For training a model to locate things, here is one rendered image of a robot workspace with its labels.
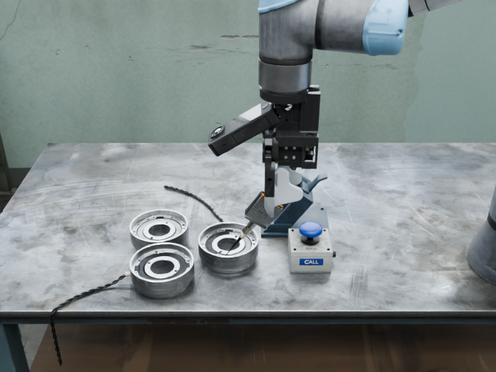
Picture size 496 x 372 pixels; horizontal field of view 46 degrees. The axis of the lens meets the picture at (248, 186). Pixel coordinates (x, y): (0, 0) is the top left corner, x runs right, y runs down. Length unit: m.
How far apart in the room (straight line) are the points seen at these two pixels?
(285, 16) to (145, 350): 0.74
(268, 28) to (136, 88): 1.88
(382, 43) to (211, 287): 0.47
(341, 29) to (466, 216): 0.58
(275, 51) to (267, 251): 0.40
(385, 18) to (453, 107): 2.04
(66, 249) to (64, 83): 1.67
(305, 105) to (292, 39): 0.10
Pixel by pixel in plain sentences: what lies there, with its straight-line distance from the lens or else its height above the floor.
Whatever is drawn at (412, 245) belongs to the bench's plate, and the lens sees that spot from 1.11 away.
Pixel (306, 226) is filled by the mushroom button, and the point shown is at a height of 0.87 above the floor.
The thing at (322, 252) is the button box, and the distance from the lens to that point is 0.99.
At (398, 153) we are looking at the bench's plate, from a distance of 1.43.
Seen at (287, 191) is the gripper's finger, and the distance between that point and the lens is 0.89.
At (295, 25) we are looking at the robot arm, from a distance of 0.78.
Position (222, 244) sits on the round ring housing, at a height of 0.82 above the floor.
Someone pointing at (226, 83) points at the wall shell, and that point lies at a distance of 2.59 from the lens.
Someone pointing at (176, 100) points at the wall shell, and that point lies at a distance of 2.64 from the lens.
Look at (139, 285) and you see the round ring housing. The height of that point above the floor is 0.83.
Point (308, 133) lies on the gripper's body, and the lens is 0.86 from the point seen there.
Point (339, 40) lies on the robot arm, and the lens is 0.78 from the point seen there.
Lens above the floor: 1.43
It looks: 30 degrees down
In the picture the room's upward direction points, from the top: straight up
